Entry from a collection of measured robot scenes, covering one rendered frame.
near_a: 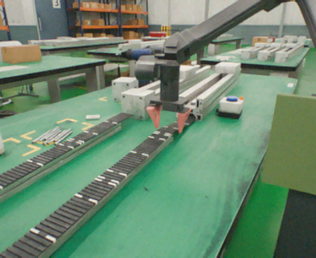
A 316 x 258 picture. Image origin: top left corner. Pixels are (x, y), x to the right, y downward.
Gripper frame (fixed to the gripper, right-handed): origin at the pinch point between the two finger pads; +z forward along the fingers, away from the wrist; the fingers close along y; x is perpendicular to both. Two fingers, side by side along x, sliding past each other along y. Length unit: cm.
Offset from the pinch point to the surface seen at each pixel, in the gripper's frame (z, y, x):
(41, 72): 5, 141, -74
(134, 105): -2.0, 17.9, -9.8
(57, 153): -0.1, 17.6, 28.5
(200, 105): -2.6, -4.1, -18.7
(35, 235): 0.1, 0.4, 49.8
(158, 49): -17, 38, -71
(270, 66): 5, -18, -190
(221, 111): 1.0, -10.4, -26.9
